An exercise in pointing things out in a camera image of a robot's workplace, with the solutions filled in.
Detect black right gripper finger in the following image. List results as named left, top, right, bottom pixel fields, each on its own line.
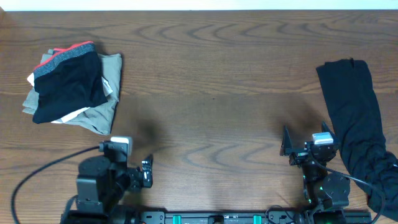
left=321, top=121, right=338, bottom=143
left=280, top=126, right=293, bottom=156

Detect black leggings with red waistband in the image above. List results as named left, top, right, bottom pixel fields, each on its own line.
left=32, top=41, right=107, bottom=124

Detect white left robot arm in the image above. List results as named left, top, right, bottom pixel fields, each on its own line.
left=60, top=154, right=153, bottom=224

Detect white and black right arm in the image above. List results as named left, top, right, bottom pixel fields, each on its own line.
left=280, top=123, right=350, bottom=223

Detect black folded garment at right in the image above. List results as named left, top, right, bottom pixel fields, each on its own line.
left=316, top=59, right=397, bottom=220

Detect grey-green folded garment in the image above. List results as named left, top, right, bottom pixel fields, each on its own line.
left=23, top=49, right=122, bottom=135

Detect white folded shirt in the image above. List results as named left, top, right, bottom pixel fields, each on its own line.
left=27, top=73, right=113, bottom=124

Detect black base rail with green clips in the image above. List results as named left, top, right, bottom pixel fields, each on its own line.
left=60, top=205, right=374, bottom=224

